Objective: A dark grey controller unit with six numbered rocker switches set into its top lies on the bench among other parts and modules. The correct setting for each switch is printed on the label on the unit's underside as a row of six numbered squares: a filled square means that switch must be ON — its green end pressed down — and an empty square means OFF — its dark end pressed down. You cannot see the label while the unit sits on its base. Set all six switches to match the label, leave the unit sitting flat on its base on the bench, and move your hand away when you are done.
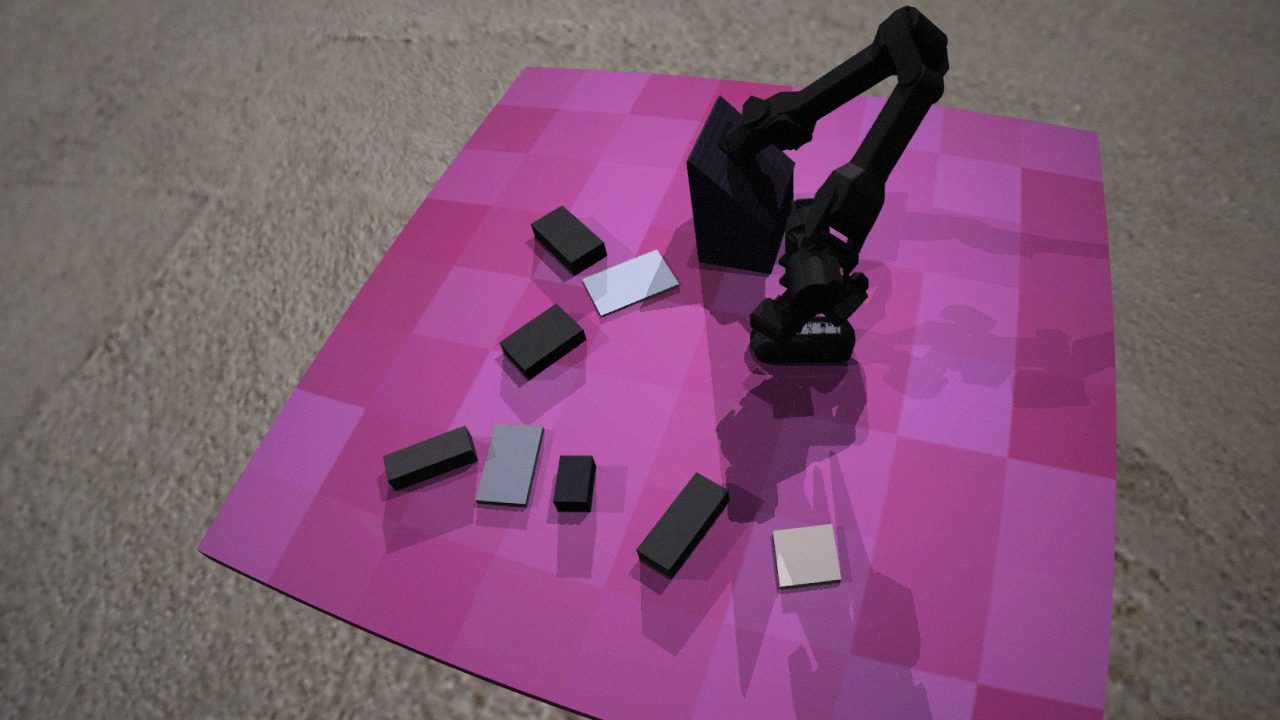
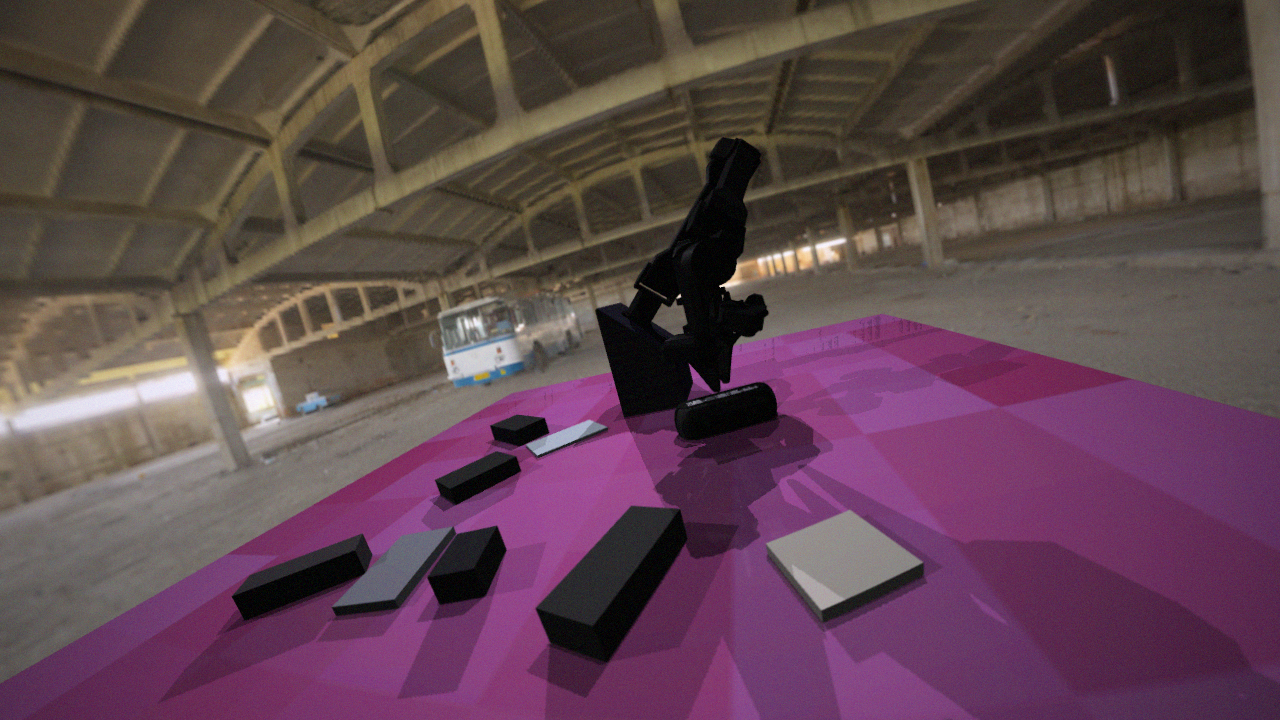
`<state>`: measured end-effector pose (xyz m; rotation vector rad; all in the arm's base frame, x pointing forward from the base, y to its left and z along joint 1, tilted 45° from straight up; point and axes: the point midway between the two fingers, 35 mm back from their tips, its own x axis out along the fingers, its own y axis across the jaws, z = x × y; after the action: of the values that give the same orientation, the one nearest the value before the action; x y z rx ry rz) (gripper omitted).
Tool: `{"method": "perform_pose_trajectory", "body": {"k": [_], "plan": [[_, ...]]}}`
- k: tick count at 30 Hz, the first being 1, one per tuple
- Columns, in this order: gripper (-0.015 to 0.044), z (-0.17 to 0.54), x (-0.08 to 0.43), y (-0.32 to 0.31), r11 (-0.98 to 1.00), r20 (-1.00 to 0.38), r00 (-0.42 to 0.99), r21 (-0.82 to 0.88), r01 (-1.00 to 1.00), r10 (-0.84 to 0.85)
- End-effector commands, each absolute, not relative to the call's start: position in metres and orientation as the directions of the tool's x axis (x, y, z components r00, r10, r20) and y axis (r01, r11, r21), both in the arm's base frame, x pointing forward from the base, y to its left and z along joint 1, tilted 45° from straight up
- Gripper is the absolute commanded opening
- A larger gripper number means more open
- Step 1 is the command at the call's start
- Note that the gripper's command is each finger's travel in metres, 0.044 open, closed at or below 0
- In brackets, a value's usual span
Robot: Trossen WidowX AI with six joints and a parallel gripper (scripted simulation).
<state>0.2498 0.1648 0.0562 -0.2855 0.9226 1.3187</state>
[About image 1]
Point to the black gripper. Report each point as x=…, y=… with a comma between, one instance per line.
x=778, y=319

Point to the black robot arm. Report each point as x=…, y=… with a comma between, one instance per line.
x=906, y=44

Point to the white flat rectangular plate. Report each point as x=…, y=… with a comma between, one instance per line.
x=623, y=285

